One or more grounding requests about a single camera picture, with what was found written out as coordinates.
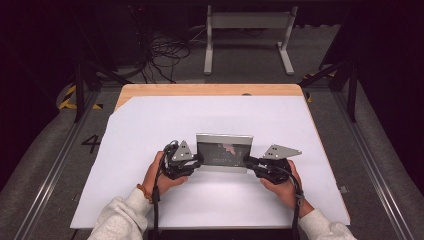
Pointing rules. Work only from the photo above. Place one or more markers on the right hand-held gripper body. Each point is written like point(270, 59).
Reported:
point(280, 151)

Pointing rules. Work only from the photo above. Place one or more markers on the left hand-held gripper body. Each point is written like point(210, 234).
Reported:
point(182, 153)

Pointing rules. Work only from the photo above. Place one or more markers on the silver picture frame black back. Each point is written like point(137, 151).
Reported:
point(223, 151)

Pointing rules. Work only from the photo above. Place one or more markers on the person's left hand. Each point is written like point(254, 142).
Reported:
point(155, 180)

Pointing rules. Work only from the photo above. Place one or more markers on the person's right hand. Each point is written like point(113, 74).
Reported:
point(290, 195)

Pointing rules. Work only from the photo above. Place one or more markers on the white table cover board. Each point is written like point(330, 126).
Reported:
point(150, 120)

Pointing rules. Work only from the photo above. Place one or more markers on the black metal stand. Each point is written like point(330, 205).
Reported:
point(79, 83)
point(351, 86)

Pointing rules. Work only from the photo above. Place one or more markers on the yellow black hazard tape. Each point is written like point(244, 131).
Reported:
point(68, 98)

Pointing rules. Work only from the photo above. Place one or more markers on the white metal stand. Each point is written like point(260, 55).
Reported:
point(248, 20)

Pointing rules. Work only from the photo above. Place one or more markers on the aluminium floor rail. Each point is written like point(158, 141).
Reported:
point(56, 166)
point(373, 166)

